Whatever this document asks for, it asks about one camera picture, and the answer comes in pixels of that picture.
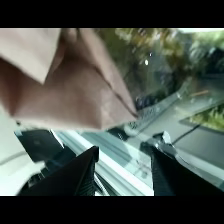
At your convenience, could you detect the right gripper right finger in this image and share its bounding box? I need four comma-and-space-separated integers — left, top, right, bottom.
139, 131, 224, 197

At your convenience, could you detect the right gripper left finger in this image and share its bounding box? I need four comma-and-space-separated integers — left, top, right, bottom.
18, 145, 100, 197

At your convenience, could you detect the brown garment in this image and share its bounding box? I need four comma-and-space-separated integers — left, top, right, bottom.
0, 28, 139, 132

